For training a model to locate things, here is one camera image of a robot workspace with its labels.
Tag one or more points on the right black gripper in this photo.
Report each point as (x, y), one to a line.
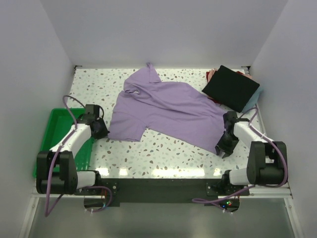
(228, 149)

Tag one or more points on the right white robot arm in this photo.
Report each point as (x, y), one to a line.
(267, 159)

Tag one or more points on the light blue folded t shirt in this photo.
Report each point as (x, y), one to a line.
(253, 100)

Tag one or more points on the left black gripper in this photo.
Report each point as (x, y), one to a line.
(104, 134)

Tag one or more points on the pink folded t shirt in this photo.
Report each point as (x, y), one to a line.
(210, 73)

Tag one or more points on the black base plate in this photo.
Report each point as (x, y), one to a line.
(166, 190)

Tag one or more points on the purple t shirt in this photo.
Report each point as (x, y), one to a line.
(172, 108)

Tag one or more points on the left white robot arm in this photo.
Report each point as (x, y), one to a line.
(56, 171)

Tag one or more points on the black folded t shirt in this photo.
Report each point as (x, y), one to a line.
(233, 89)

